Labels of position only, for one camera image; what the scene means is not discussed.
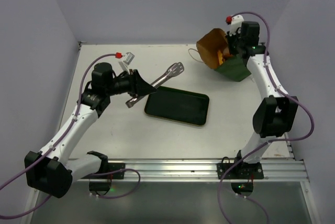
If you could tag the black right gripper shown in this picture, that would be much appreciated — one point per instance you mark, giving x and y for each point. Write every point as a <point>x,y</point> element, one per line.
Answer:
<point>233,45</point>

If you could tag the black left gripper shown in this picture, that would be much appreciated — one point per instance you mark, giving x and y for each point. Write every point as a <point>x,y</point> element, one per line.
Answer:
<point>138,87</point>

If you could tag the green paper bag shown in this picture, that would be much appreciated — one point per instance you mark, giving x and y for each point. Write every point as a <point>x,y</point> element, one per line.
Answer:
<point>207,47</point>

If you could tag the metal serving tongs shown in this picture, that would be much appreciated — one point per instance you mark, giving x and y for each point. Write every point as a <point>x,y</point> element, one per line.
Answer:
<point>173,71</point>

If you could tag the orange braided fake bread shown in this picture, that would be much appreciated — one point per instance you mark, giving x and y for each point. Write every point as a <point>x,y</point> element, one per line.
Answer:
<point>223,55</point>

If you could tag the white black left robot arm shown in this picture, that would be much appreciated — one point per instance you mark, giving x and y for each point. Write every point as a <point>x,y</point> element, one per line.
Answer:
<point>50,170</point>

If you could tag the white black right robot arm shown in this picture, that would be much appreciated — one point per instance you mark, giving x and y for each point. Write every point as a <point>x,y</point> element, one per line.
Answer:
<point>275,115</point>

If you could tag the dark green tray gold rim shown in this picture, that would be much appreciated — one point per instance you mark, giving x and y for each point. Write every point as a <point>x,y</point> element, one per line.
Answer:
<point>178,105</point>

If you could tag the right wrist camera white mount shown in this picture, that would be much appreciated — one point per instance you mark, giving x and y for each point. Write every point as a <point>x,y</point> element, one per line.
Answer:
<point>235,23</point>

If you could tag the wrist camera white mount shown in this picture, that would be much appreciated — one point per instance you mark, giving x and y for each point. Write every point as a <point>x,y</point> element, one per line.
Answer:
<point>126,61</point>
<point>235,23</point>

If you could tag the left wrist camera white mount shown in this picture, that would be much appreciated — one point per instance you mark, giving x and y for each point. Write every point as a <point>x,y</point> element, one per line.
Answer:
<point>126,61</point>

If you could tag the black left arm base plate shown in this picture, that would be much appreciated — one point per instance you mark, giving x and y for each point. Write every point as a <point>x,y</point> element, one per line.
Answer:
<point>113,167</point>

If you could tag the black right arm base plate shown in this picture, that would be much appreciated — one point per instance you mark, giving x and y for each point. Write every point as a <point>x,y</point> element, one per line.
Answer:
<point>243,171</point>

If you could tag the aluminium front mounting rail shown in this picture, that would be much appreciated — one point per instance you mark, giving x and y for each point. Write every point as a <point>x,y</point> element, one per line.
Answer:
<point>205,170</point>

